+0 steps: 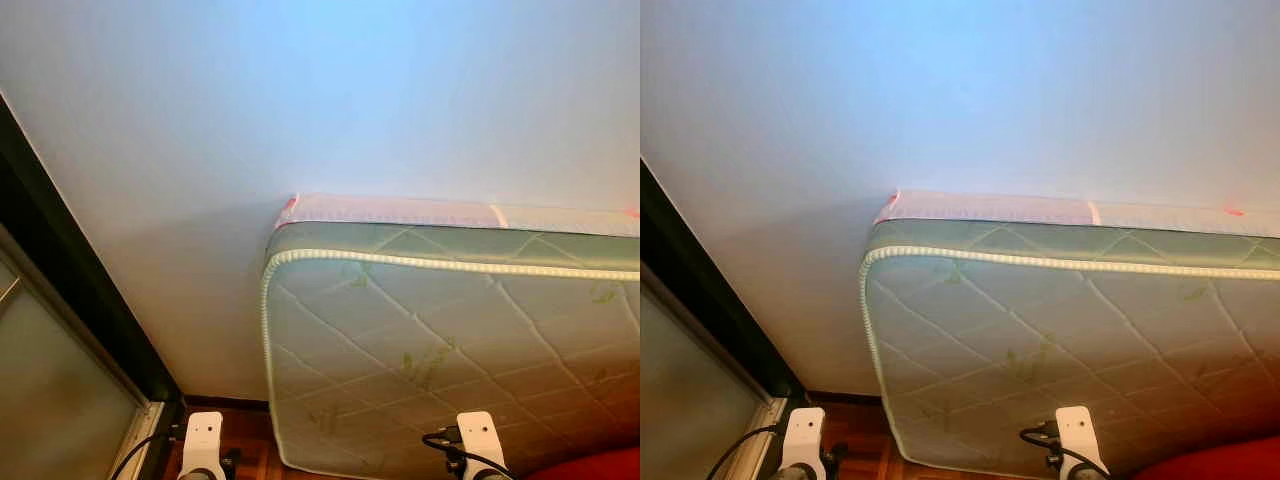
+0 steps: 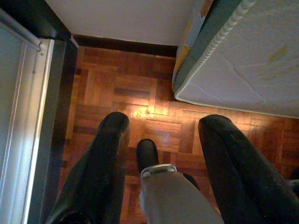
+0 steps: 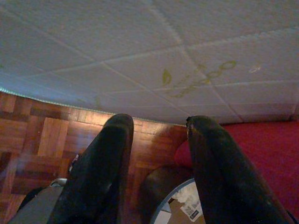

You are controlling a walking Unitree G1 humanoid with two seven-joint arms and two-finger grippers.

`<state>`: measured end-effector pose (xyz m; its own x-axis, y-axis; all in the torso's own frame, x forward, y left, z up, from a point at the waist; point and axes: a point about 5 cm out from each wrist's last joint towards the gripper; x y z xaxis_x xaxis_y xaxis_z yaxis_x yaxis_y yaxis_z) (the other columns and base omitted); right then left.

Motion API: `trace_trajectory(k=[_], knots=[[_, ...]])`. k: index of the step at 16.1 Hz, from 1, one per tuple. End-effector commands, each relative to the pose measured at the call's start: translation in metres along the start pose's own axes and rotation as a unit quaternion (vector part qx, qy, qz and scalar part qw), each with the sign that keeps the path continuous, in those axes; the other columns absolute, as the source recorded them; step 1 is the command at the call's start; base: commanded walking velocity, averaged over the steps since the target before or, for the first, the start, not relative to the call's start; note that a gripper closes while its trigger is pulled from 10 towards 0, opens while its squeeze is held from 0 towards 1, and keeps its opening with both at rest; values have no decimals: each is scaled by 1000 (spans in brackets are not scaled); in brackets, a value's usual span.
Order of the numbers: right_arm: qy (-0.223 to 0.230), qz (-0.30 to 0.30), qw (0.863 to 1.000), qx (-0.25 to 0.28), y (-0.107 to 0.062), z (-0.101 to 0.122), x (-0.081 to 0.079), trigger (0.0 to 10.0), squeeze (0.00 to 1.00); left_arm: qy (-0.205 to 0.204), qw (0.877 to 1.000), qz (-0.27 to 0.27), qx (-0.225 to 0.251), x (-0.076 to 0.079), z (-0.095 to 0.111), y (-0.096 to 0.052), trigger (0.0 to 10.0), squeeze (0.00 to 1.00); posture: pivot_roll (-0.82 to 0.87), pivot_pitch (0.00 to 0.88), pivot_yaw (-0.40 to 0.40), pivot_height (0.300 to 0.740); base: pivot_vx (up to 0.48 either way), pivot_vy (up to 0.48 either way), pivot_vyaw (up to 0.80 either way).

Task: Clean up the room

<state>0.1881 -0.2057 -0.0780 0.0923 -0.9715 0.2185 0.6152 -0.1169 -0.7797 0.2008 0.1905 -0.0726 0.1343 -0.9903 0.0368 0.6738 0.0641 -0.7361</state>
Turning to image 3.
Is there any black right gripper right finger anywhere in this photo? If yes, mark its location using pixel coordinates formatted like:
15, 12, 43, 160
186, 115, 294, 224

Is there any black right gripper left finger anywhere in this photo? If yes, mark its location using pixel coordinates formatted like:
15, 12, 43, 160
48, 113, 134, 224

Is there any crumpled white paper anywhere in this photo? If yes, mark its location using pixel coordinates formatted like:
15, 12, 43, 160
172, 184, 199, 203

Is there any printed white paper label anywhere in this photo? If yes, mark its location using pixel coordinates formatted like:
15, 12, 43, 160
181, 202, 201, 221

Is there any red rug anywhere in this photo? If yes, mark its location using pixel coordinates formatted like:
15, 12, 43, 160
174, 120, 299, 224

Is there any round grey waste bin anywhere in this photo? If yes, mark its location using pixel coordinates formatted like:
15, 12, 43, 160
140, 164, 206, 224

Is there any brown cardboard piece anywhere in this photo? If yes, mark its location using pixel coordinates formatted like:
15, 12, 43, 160
161, 198, 205, 224

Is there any white quilted mattress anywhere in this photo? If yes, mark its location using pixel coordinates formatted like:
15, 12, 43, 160
0, 0, 299, 128

